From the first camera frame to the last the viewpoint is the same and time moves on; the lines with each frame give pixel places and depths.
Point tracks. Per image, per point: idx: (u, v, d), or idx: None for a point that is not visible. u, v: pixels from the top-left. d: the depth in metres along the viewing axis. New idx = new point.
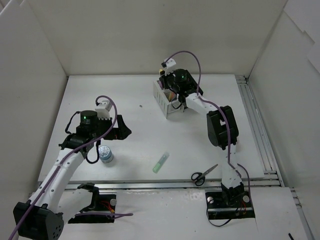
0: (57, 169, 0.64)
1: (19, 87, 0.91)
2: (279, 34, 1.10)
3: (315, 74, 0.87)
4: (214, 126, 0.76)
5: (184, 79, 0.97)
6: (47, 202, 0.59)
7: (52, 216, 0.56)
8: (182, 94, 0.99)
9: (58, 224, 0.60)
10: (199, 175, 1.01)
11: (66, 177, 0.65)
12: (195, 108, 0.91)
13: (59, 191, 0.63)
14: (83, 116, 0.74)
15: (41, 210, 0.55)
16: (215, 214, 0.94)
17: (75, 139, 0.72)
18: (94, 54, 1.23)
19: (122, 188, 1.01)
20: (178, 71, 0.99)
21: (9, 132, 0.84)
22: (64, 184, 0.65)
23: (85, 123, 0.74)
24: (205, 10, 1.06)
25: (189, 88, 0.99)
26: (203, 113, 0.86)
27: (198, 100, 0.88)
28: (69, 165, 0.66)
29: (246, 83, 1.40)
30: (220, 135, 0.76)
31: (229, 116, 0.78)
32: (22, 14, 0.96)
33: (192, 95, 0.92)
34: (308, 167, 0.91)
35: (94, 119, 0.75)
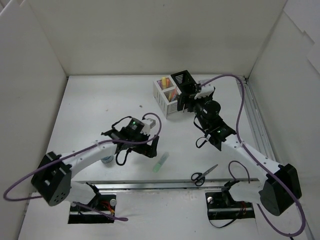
0: (94, 146, 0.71)
1: (18, 87, 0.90)
2: (279, 34, 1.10)
3: (315, 75, 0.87)
4: (276, 195, 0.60)
5: (217, 116, 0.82)
6: (72, 164, 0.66)
7: (65, 181, 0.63)
8: (216, 134, 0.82)
9: (63, 191, 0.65)
10: (199, 175, 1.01)
11: (95, 156, 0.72)
12: (237, 157, 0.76)
13: (85, 162, 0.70)
14: (133, 121, 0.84)
15: (61, 169, 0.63)
16: (215, 214, 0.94)
17: (116, 135, 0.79)
18: (94, 54, 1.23)
19: (123, 188, 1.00)
20: (209, 105, 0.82)
21: (9, 132, 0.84)
22: (91, 159, 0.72)
23: (131, 127, 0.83)
24: (205, 10, 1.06)
25: (222, 125, 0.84)
26: (253, 170, 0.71)
27: (242, 149, 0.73)
28: (104, 148, 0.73)
29: (246, 83, 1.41)
30: (283, 200, 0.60)
31: (293, 179, 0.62)
32: (22, 14, 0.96)
33: (231, 139, 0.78)
34: (308, 168, 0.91)
35: (140, 128, 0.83)
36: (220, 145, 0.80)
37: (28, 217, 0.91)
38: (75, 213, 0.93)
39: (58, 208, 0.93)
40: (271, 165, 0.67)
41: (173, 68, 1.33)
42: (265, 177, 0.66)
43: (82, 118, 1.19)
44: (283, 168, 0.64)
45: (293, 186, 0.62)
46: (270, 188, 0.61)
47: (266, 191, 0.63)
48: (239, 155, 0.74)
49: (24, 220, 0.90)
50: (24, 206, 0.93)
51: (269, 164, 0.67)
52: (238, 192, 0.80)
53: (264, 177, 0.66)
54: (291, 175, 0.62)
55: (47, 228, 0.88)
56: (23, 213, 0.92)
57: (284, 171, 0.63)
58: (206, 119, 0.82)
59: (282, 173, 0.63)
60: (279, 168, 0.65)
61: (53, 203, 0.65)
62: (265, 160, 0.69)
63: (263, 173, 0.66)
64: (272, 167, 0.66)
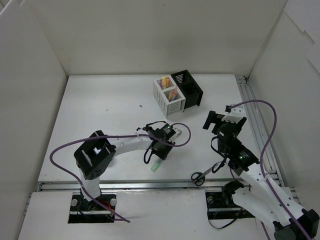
0: (135, 136, 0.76)
1: (18, 87, 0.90)
2: (279, 34, 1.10)
3: (315, 74, 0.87)
4: None
5: (234, 139, 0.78)
6: (115, 145, 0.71)
7: (107, 159, 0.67)
8: (236, 160, 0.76)
9: (100, 169, 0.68)
10: (199, 175, 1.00)
11: (133, 145, 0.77)
12: (257, 190, 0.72)
13: (123, 148, 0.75)
14: (168, 125, 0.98)
15: (107, 147, 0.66)
16: (215, 214, 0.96)
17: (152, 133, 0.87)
18: (94, 54, 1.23)
19: (123, 188, 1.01)
20: (226, 128, 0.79)
21: (9, 132, 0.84)
22: (128, 148, 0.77)
23: (165, 130, 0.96)
24: (205, 9, 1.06)
25: (242, 149, 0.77)
26: (272, 206, 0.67)
27: (266, 184, 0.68)
28: (141, 140, 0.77)
29: (246, 83, 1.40)
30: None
31: (314, 227, 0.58)
32: (22, 14, 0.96)
33: (254, 169, 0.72)
34: (307, 167, 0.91)
35: (172, 133, 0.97)
36: (241, 172, 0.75)
37: (28, 216, 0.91)
38: (75, 213, 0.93)
39: (58, 208, 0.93)
40: (294, 207, 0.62)
41: (173, 68, 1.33)
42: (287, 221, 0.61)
43: (82, 118, 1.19)
44: (305, 214, 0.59)
45: (311, 232, 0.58)
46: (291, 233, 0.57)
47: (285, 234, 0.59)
48: (260, 189, 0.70)
49: (24, 220, 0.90)
50: (24, 206, 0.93)
51: (292, 205, 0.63)
52: (245, 202, 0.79)
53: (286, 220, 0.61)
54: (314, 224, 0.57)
55: (47, 228, 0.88)
56: (23, 213, 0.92)
57: (306, 217, 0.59)
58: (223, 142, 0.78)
59: (304, 220, 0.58)
60: (302, 213, 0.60)
61: (89, 178, 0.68)
62: (287, 202, 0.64)
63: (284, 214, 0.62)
64: (294, 210, 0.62)
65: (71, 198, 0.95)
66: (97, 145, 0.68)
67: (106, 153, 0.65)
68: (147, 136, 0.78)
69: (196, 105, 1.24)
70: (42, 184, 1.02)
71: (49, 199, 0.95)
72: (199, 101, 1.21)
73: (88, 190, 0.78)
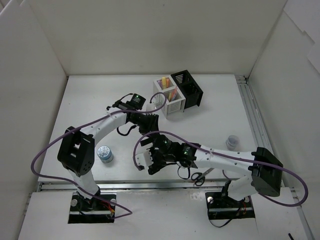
0: (107, 116, 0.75)
1: (18, 87, 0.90)
2: (279, 34, 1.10)
3: (315, 74, 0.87)
4: (267, 180, 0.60)
5: (169, 144, 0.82)
6: (92, 134, 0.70)
7: (90, 150, 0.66)
8: (183, 157, 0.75)
9: (90, 161, 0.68)
10: (199, 175, 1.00)
11: (111, 125, 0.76)
12: (215, 167, 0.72)
13: (102, 133, 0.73)
14: (136, 94, 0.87)
15: (85, 138, 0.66)
16: (215, 214, 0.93)
17: (124, 106, 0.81)
18: (94, 54, 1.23)
19: (123, 188, 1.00)
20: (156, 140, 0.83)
21: (8, 132, 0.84)
22: (107, 130, 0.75)
23: (135, 99, 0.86)
24: (205, 10, 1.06)
25: (183, 146, 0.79)
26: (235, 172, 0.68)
27: (215, 156, 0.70)
28: (117, 118, 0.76)
29: (246, 83, 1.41)
30: (273, 179, 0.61)
31: (269, 157, 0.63)
32: (22, 14, 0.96)
33: (199, 152, 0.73)
34: (307, 168, 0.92)
35: (143, 101, 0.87)
36: (196, 165, 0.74)
37: (29, 216, 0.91)
38: (76, 213, 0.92)
39: (58, 208, 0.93)
40: (245, 155, 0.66)
41: (173, 68, 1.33)
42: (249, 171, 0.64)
43: (82, 118, 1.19)
44: (257, 154, 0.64)
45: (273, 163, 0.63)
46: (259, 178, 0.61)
47: (258, 182, 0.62)
48: (216, 164, 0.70)
49: (24, 220, 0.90)
50: (24, 206, 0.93)
51: (243, 154, 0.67)
52: (235, 193, 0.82)
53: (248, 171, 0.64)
54: (267, 156, 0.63)
55: (47, 228, 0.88)
56: (23, 213, 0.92)
57: (259, 155, 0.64)
58: (163, 151, 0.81)
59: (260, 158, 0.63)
60: (254, 155, 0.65)
61: (83, 173, 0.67)
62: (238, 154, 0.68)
63: (244, 167, 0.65)
64: (247, 157, 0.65)
65: (71, 198, 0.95)
66: (75, 140, 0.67)
67: (86, 143, 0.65)
68: (119, 112, 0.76)
69: (196, 105, 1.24)
70: (42, 184, 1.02)
71: (49, 199, 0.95)
72: (199, 101, 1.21)
73: (85, 187, 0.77)
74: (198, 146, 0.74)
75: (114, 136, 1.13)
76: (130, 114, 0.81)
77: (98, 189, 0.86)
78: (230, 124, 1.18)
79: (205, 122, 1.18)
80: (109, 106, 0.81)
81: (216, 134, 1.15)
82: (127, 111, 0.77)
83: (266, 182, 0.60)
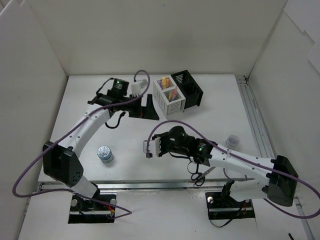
0: (86, 119, 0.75)
1: (18, 87, 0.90)
2: (279, 34, 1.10)
3: (315, 74, 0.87)
4: (283, 189, 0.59)
5: (186, 137, 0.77)
6: (72, 144, 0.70)
7: (73, 161, 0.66)
8: (198, 153, 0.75)
9: (78, 171, 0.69)
10: (199, 175, 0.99)
11: (92, 128, 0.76)
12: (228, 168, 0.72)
13: (84, 138, 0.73)
14: (117, 81, 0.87)
15: (65, 152, 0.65)
16: (215, 214, 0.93)
17: (104, 98, 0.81)
18: (94, 54, 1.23)
19: (123, 188, 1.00)
20: (173, 131, 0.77)
21: (8, 132, 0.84)
22: (89, 133, 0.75)
23: (117, 87, 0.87)
24: (205, 10, 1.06)
25: (198, 142, 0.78)
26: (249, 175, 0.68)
27: (232, 158, 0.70)
28: (96, 118, 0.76)
29: (246, 83, 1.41)
30: (288, 189, 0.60)
31: (289, 168, 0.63)
32: (22, 14, 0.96)
33: (216, 152, 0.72)
34: (307, 168, 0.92)
35: (126, 86, 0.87)
36: (209, 163, 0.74)
37: (28, 216, 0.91)
38: (76, 213, 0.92)
39: (58, 208, 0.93)
40: (263, 162, 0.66)
41: (173, 68, 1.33)
42: (266, 178, 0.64)
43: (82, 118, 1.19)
44: (277, 163, 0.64)
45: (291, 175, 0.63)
46: (276, 186, 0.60)
47: (273, 190, 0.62)
48: (230, 165, 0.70)
49: (24, 220, 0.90)
50: (24, 206, 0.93)
51: (262, 161, 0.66)
52: (236, 193, 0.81)
53: (265, 178, 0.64)
54: (286, 166, 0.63)
55: (47, 228, 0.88)
56: (23, 213, 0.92)
57: (279, 165, 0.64)
58: (178, 144, 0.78)
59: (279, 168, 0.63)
60: (274, 164, 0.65)
61: (73, 182, 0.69)
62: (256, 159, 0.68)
63: (261, 173, 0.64)
64: (266, 165, 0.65)
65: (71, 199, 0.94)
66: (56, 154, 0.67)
67: (68, 157, 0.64)
68: (97, 111, 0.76)
69: (196, 105, 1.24)
70: (42, 184, 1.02)
71: (49, 199, 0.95)
72: (199, 101, 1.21)
73: (80, 192, 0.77)
74: (217, 146, 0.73)
75: (114, 135, 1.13)
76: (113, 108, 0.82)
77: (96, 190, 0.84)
78: (230, 124, 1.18)
79: (205, 123, 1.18)
80: (90, 101, 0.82)
81: (216, 133, 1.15)
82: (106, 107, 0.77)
83: (280, 189, 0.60)
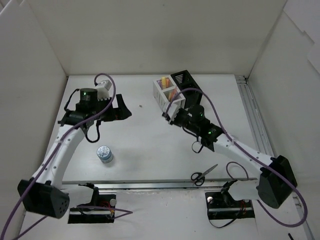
0: (59, 145, 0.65)
1: (18, 87, 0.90)
2: (279, 34, 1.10)
3: (315, 74, 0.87)
4: (273, 188, 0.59)
5: (203, 118, 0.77)
6: (48, 177, 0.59)
7: (56, 194, 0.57)
8: (207, 136, 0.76)
9: (65, 200, 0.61)
10: (199, 175, 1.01)
11: (67, 152, 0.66)
12: (229, 156, 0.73)
13: (61, 167, 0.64)
14: (83, 92, 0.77)
15: (44, 189, 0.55)
16: (215, 214, 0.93)
17: (75, 115, 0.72)
18: (94, 54, 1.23)
19: (122, 188, 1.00)
20: (193, 109, 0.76)
21: (8, 131, 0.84)
22: (66, 159, 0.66)
23: (84, 99, 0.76)
24: (205, 10, 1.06)
25: (211, 127, 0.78)
26: (246, 165, 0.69)
27: (234, 148, 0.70)
28: (70, 141, 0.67)
29: (246, 83, 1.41)
30: (280, 192, 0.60)
31: (287, 170, 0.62)
32: (22, 14, 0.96)
33: (222, 139, 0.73)
34: (307, 168, 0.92)
35: (94, 96, 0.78)
36: (213, 147, 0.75)
37: (29, 216, 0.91)
38: (76, 214, 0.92)
39: None
40: (262, 158, 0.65)
41: (173, 68, 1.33)
42: (259, 171, 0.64)
43: None
44: (275, 161, 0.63)
45: (288, 177, 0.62)
46: (266, 183, 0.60)
47: (263, 185, 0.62)
48: (232, 153, 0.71)
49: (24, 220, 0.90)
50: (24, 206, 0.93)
51: (261, 157, 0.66)
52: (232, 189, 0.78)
53: (258, 171, 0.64)
54: (284, 167, 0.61)
55: (47, 228, 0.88)
56: (23, 213, 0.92)
57: (277, 164, 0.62)
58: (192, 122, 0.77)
59: (276, 167, 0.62)
60: (272, 161, 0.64)
61: (62, 213, 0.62)
62: (257, 154, 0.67)
63: (256, 167, 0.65)
64: (264, 161, 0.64)
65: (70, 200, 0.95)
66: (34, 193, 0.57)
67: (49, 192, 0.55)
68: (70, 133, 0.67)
69: None
70: None
71: None
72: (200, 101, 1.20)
73: (77, 203, 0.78)
74: (225, 134, 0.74)
75: (114, 135, 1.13)
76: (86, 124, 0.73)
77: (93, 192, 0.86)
78: (230, 124, 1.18)
79: None
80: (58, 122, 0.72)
81: None
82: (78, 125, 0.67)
83: (271, 189, 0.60)
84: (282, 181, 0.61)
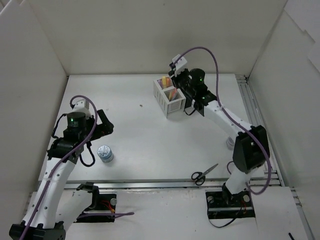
0: (48, 184, 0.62)
1: (19, 87, 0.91)
2: (279, 34, 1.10)
3: (316, 74, 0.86)
4: (245, 152, 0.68)
5: (201, 83, 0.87)
6: (40, 220, 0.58)
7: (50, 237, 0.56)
8: (200, 100, 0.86)
9: (60, 235, 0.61)
10: (199, 174, 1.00)
11: (59, 189, 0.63)
12: (216, 120, 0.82)
13: (54, 205, 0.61)
14: (70, 118, 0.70)
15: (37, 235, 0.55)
16: (215, 213, 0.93)
17: (63, 144, 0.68)
18: (94, 53, 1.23)
19: (123, 187, 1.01)
20: (194, 73, 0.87)
21: (8, 132, 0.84)
22: (57, 196, 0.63)
23: (72, 125, 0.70)
24: (205, 10, 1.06)
25: (207, 93, 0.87)
26: (227, 129, 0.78)
27: (221, 113, 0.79)
28: (59, 177, 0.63)
29: (246, 83, 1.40)
30: (251, 159, 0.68)
31: (262, 139, 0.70)
32: (22, 14, 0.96)
33: (213, 104, 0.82)
34: (308, 167, 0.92)
35: (82, 121, 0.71)
36: (203, 111, 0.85)
37: None
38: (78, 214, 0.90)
39: None
40: (244, 124, 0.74)
41: None
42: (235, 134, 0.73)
43: None
44: (254, 129, 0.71)
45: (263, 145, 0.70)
46: (240, 147, 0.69)
47: (237, 148, 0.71)
48: (218, 118, 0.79)
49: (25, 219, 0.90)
50: (25, 206, 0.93)
51: (243, 123, 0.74)
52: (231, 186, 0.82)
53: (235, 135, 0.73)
54: (261, 136, 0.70)
55: None
56: (24, 212, 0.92)
57: (255, 132, 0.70)
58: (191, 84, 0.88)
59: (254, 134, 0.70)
60: (251, 128, 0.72)
61: None
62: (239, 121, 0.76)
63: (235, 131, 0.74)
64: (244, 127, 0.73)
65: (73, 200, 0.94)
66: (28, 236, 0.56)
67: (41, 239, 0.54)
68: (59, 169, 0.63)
69: None
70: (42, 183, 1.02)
71: None
72: None
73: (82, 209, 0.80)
74: (217, 101, 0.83)
75: (114, 135, 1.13)
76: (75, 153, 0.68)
77: (92, 194, 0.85)
78: None
79: (205, 122, 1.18)
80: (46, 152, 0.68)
81: (216, 133, 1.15)
82: (65, 157, 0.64)
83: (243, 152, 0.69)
84: (255, 150, 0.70)
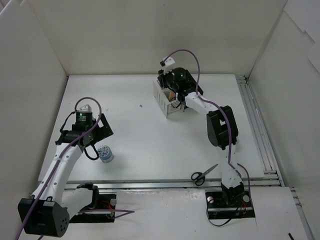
0: (58, 162, 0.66)
1: (19, 87, 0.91)
2: (279, 34, 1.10)
3: (315, 74, 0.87)
4: (214, 126, 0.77)
5: (184, 77, 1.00)
6: (50, 193, 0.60)
7: (57, 210, 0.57)
8: (183, 92, 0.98)
9: (64, 217, 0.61)
10: (199, 175, 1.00)
11: (67, 169, 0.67)
12: (195, 108, 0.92)
13: (62, 182, 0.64)
14: (79, 113, 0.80)
15: (46, 204, 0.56)
16: (215, 214, 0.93)
17: (71, 133, 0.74)
18: (94, 54, 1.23)
19: (122, 187, 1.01)
20: (177, 69, 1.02)
21: (8, 131, 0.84)
22: (66, 175, 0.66)
23: (80, 119, 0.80)
24: (205, 10, 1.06)
25: (188, 87, 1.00)
26: (203, 113, 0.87)
27: (198, 100, 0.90)
28: (69, 157, 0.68)
29: (246, 83, 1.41)
30: (221, 134, 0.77)
31: (230, 116, 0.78)
32: (22, 14, 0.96)
33: (191, 94, 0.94)
34: (307, 167, 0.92)
35: (89, 115, 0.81)
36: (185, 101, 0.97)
37: None
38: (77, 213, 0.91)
39: None
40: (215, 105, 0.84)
41: None
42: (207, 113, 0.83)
43: None
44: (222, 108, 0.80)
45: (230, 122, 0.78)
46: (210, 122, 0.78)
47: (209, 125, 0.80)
48: (196, 104, 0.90)
49: None
50: None
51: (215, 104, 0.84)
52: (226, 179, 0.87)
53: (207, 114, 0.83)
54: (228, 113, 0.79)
55: None
56: None
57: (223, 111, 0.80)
58: (174, 80, 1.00)
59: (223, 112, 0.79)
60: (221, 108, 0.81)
61: (62, 232, 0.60)
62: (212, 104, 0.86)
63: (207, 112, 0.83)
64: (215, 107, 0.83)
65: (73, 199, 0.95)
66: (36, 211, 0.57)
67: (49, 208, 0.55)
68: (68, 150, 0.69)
69: None
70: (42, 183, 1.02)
71: None
72: None
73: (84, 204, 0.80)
74: (195, 92, 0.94)
75: (114, 135, 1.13)
76: (82, 141, 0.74)
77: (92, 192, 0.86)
78: None
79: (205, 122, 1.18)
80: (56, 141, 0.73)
81: None
82: (74, 141, 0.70)
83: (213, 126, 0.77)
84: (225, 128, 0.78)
